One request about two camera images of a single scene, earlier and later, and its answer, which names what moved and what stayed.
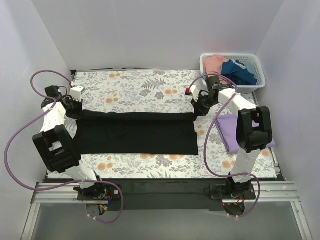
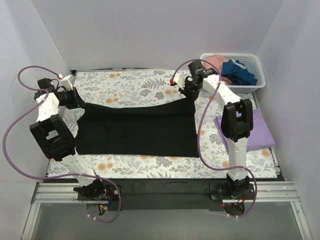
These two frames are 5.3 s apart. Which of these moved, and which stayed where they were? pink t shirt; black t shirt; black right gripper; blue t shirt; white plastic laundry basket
Moved: black t shirt; black right gripper
Stayed: white plastic laundry basket; blue t shirt; pink t shirt
